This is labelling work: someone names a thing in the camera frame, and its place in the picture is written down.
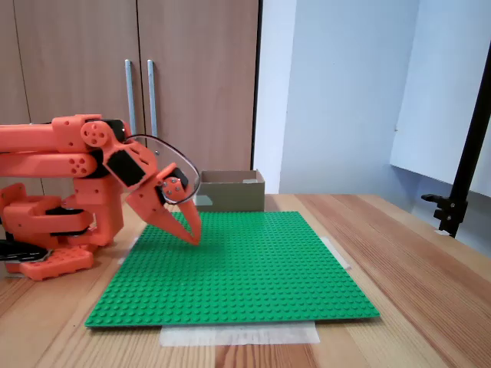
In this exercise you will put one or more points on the brown wooden cabinet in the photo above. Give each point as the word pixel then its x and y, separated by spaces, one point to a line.
pixel 192 76

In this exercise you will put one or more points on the translucent masking tape strip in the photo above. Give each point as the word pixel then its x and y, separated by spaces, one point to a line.
pixel 122 260
pixel 337 255
pixel 238 335

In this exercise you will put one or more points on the small white tape piece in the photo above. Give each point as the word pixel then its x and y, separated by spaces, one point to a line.
pixel 443 232

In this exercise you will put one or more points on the green lego baseplate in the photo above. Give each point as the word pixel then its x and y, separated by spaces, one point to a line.
pixel 249 287

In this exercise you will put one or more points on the cardboard box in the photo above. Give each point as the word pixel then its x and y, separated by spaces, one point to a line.
pixel 238 195

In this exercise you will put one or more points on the black camera stand with clamp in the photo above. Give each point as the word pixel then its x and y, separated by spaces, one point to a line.
pixel 449 214

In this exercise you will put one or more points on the white wall cabinet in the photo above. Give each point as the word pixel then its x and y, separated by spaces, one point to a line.
pixel 433 96

